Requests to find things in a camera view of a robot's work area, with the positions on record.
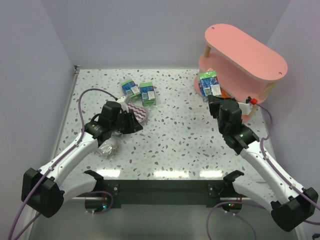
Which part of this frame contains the orange sponge box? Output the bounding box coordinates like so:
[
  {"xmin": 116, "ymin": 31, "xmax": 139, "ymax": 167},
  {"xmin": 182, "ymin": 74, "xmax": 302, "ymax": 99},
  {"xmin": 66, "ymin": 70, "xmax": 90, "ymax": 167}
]
[{"xmin": 221, "ymin": 89, "xmax": 232, "ymax": 98}]

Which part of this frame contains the purple striped sponge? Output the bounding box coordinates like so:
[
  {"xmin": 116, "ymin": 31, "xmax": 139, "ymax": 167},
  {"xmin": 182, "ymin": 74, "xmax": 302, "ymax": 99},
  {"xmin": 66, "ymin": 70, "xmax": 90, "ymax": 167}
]
[{"xmin": 128, "ymin": 102, "xmax": 148, "ymax": 124}]

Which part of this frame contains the green sponge pack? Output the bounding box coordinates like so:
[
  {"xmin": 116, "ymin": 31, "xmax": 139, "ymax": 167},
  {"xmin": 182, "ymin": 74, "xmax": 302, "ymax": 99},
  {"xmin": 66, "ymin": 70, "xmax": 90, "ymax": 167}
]
[
  {"xmin": 139, "ymin": 82, "xmax": 157, "ymax": 106},
  {"xmin": 198, "ymin": 70, "xmax": 222, "ymax": 98},
  {"xmin": 121, "ymin": 79, "xmax": 141, "ymax": 99}
]

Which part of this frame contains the grey scrubber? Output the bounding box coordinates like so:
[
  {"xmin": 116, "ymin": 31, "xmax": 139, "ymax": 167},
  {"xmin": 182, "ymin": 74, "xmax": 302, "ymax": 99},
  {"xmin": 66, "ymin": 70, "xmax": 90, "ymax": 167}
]
[{"xmin": 95, "ymin": 138, "xmax": 119, "ymax": 158}]

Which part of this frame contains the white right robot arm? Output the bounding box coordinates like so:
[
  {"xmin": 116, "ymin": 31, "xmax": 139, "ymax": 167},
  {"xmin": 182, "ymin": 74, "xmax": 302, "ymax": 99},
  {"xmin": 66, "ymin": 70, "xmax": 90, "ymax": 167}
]
[{"xmin": 207, "ymin": 95, "xmax": 319, "ymax": 232}]

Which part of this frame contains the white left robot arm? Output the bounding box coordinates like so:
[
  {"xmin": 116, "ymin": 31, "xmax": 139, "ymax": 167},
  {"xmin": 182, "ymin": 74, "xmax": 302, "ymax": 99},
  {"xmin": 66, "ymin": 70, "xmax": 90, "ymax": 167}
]
[{"xmin": 21, "ymin": 98, "xmax": 146, "ymax": 218}]

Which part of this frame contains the pink three-tier shelf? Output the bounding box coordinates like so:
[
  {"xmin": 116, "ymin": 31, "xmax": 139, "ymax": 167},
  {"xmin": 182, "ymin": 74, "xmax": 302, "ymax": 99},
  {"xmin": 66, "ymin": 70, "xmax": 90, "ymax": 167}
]
[{"xmin": 198, "ymin": 23, "xmax": 288, "ymax": 104}]

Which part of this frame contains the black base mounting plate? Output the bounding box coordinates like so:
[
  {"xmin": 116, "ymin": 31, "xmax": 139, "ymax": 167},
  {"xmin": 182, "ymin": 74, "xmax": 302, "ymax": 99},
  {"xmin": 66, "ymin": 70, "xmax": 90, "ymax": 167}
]
[{"xmin": 92, "ymin": 179, "xmax": 239, "ymax": 209}]

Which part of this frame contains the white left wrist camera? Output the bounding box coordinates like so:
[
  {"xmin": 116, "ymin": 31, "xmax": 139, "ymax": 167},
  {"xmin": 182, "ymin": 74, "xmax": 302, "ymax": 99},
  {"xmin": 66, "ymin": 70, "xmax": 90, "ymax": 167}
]
[{"xmin": 116, "ymin": 95, "xmax": 131, "ymax": 111}]

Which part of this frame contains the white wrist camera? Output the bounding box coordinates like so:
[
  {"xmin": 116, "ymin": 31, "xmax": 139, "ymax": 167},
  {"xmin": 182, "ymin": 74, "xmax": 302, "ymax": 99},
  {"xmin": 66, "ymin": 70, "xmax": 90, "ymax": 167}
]
[
  {"xmin": 116, "ymin": 95, "xmax": 131, "ymax": 111},
  {"xmin": 238, "ymin": 96, "xmax": 258, "ymax": 116}
]

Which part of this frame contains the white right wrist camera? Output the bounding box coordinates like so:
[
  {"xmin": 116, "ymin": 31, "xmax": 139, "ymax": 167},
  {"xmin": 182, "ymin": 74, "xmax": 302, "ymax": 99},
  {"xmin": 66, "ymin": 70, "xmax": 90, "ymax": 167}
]
[{"xmin": 238, "ymin": 96, "xmax": 258, "ymax": 116}]

